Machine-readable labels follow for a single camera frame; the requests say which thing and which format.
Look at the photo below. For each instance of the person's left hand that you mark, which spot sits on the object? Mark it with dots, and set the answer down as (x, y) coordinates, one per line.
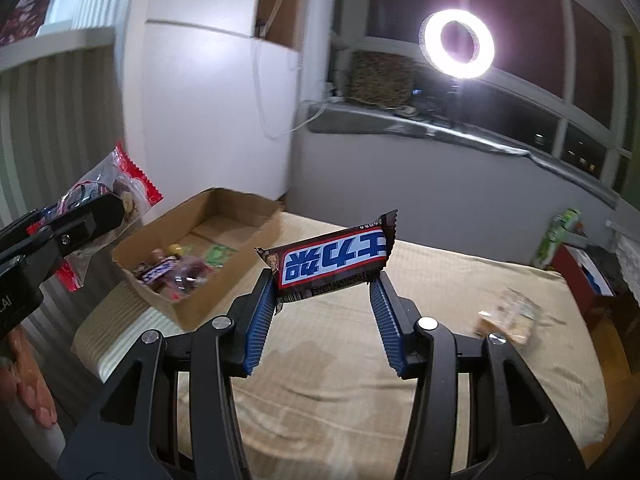
(27, 380)

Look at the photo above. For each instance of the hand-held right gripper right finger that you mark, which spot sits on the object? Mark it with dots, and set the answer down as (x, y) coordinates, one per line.
(390, 330)

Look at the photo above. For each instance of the red box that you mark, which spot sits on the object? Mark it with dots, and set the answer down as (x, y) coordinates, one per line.
(567, 270)

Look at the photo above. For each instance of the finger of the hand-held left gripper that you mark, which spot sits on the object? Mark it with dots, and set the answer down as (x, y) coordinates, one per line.
(90, 225)
(20, 232)

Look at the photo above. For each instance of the clear red-edged snack packet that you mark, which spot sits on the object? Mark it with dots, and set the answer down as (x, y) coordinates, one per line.
(135, 185)
(190, 277)

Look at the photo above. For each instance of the white cabinet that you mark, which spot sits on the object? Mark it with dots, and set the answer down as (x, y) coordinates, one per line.
(200, 110)

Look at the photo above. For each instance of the yellow wrapped candy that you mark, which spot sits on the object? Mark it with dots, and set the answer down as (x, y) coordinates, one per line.
(175, 250)

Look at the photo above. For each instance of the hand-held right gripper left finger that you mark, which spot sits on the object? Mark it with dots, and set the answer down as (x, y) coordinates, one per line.
(257, 330)

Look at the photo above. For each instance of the brown cardboard box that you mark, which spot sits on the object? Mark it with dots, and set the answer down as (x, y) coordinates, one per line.
(225, 282)

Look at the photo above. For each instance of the leopard print cushion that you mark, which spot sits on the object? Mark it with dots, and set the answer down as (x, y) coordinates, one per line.
(382, 80)

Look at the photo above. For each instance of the grey window sill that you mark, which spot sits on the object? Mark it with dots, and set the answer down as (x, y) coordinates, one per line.
(400, 127)

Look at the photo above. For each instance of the striped bed sheet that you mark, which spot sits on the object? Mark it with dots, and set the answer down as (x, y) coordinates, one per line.
(440, 280)

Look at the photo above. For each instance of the green carton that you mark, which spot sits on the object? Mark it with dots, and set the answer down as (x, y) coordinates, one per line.
(557, 235)

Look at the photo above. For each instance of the sliced bread in clear bag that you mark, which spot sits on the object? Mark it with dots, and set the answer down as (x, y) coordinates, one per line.
(507, 317)

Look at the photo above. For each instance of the red floral cloth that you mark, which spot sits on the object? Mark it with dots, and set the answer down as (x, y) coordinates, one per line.
(25, 5)

